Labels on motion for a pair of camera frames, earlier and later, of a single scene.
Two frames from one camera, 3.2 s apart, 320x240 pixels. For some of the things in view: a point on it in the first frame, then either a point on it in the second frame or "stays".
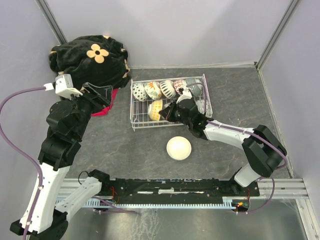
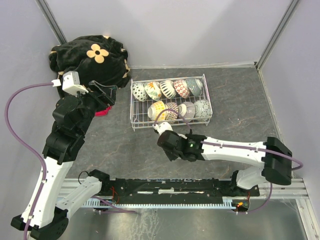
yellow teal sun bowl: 153,109 stays
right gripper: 167,113 -> 171,157
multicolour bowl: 200,104 stays
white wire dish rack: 149,96 stays
